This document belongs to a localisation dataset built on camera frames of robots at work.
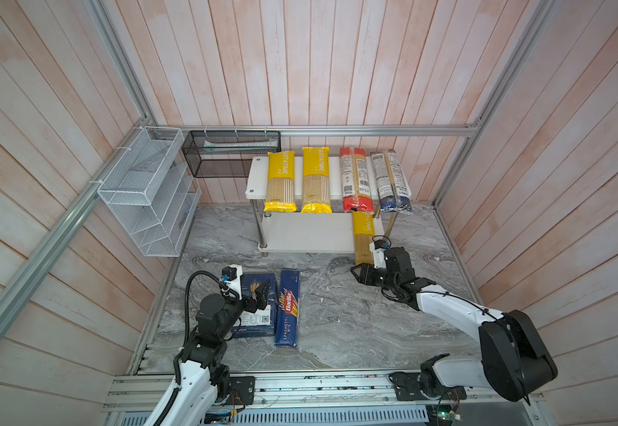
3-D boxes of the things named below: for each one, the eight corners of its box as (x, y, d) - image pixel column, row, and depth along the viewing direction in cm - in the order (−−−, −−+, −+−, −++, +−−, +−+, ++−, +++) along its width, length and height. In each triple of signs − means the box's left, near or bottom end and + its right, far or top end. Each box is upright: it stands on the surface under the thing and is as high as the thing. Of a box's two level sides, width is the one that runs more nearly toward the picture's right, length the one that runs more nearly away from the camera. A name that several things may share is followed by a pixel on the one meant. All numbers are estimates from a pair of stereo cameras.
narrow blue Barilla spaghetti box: (275, 346, 83) (274, 343, 80) (280, 274, 100) (279, 268, 97) (298, 346, 83) (298, 343, 80) (299, 274, 100) (299, 268, 97)
